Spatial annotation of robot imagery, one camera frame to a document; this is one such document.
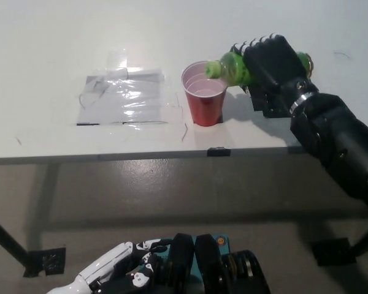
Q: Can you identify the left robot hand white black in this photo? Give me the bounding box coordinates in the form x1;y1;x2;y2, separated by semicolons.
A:
75;239;173;290

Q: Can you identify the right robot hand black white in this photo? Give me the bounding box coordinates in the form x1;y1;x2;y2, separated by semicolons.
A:
229;32;321;119

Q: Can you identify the green plastic bottle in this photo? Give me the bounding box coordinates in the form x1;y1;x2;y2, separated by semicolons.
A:
204;50;315;89

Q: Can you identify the red plastic cup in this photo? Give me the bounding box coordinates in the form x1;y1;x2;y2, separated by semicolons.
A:
180;61;229;127

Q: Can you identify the large black tape patch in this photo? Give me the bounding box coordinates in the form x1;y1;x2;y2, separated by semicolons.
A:
247;85;294;119

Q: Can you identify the black table leg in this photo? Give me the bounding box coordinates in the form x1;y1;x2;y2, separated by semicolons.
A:
0;212;30;272

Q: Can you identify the teal router box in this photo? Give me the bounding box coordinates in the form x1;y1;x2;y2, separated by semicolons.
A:
158;234;231;278

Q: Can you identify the taped clear plastic sheet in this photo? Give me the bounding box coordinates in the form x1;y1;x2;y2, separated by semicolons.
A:
76;67;168;126

